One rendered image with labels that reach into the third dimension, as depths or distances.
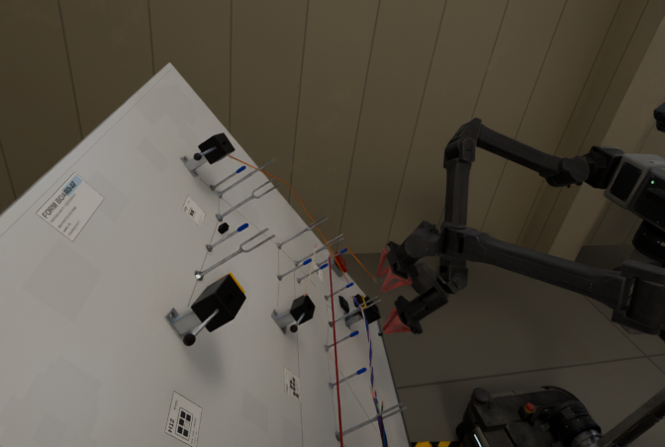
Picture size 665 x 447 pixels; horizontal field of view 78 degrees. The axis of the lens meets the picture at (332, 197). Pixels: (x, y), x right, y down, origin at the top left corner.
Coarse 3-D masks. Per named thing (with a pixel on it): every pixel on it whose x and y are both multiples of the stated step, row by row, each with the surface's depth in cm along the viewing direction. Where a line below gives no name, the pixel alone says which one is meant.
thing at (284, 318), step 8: (296, 304) 78; (304, 304) 77; (312, 304) 80; (288, 312) 79; (296, 312) 77; (304, 312) 76; (312, 312) 78; (280, 320) 79; (288, 320) 79; (296, 320) 77; (304, 320) 77; (280, 328) 79; (296, 328) 73
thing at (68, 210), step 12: (72, 180) 52; (84, 180) 54; (60, 192) 49; (72, 192) 51; (84, 192) 53; (96, 192) 55; (48, 204) 47; (60, 204) 48; (72, 204) 50; (84, 204) 52; (96, 204) 54; (48, 216) 46; (60, 216) 48; (72, 216) 49; (84, 216) 51; (60, 228) 47; (72, 228) 48; (72, 240) 47
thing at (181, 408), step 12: (180, 396) 49; (180, 408) 48; (192, 408) 50; (168, 420) 46; (180, 420) 47; (192, 420) 49; (168, 432) 45; (180, 432) 46; (192, 432) 48; (192, 444) 47
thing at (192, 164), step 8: (216, 136) 77; (224, 136) 81; (200, 144) 77; (208, 144) 77; (216, 144) 77; (224, 144) 80; (232, 144) 82; (200, 152) 79; (208, 152) 75; (216, 152) 77; (224, 152) 77; (184, 160) 80; (192, 160) 80; (200, 160) 80; (208, 160) 78; (216, 160) 78; (192, 168) 80
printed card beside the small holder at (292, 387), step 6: (288, 372) 73; (288, 378) 72; (294, 378) 74; (288, 384) 71; (294, 384) 73; (288, 390) 70; (294, 390) 72; (300, 390) 74; (294, 396) 71; (300, 396) 73; (300, 402) 71
